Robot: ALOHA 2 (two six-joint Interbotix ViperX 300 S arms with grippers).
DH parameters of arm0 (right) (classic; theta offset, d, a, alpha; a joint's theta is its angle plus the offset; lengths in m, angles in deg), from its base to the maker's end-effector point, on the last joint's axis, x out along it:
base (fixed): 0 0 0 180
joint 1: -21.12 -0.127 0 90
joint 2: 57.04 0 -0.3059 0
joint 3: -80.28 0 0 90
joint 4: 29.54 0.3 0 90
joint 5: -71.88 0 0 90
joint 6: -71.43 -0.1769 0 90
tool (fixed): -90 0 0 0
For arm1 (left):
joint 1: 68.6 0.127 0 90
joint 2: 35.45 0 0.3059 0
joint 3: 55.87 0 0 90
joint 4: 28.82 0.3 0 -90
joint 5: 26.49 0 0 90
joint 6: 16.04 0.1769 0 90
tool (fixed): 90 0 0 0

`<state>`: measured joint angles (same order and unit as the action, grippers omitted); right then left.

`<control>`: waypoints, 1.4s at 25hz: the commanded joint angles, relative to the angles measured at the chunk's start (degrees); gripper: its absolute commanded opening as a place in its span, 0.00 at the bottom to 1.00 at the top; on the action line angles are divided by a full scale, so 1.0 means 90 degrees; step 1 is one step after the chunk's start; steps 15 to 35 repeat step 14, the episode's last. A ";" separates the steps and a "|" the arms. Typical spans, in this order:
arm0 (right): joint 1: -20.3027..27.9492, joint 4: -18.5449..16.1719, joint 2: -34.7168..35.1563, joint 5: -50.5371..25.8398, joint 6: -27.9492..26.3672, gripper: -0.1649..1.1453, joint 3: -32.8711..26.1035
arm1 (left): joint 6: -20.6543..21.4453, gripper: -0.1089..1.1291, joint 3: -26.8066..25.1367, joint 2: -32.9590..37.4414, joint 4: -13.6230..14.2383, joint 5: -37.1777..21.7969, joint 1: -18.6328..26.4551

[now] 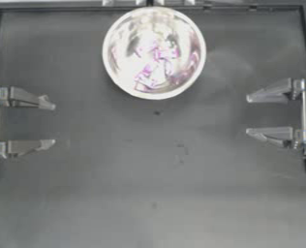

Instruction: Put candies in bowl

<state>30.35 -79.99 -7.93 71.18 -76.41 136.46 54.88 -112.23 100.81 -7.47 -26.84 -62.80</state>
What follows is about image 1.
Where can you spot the steel bowl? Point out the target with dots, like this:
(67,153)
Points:
(125,32)

